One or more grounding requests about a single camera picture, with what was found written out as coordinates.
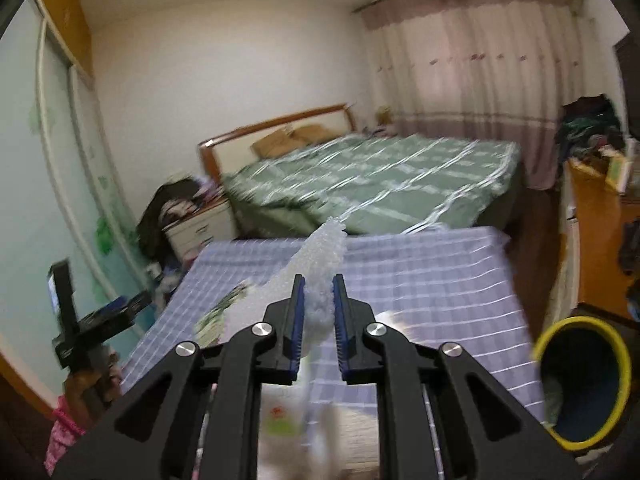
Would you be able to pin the white bedside drawer cabinet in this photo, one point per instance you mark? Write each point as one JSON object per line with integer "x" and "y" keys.
{"x": 214, "y": 223}

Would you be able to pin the blue checkered tablecloth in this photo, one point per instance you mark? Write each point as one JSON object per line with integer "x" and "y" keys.
{"x": 434, "y": 287}

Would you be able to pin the pink white curtain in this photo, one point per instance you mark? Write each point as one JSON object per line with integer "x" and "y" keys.
{"x": 498, "y": 70}

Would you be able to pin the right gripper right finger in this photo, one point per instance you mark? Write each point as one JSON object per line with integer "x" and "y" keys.
{"x": 441, "y": 415}

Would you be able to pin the brown pillow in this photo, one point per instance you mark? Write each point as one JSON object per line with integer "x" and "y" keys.
{"x": 315, "y": 134}
{"x": 276, "y": 144}

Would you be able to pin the dark clothes on nightstand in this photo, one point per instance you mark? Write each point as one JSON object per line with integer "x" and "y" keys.
{"x": 172, "y": 202}

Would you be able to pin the yellow rimmed trash bin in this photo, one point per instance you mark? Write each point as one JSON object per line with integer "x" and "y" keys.
{"x": 586, "y": 373}

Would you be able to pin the framed picture on dresser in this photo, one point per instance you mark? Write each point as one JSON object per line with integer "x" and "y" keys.
{"x": 617, "y": 176}

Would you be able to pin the green plaid bed duvet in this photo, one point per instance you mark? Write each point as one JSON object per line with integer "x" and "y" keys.
{"x": 384, "y": 185}

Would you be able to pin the pile of dark clothes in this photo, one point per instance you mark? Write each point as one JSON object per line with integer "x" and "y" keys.
{"x": 586, "y": 125}

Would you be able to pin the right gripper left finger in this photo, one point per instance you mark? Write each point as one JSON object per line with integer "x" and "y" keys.
{"x": 196, "y": 413}

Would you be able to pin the glass wardrobe sliding door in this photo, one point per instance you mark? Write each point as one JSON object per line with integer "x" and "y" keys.
{"x": 60, "y": 199}

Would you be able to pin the long wooden dresser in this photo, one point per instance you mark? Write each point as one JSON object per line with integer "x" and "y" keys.
{"x": 592, "y": 219}

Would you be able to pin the black television screen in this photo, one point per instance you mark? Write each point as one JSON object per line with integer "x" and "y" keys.
{"x": 628, "y": 59}

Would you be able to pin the small box on far nightstand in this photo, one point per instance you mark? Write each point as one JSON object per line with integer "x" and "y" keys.
{"x": 384, "y": 116}

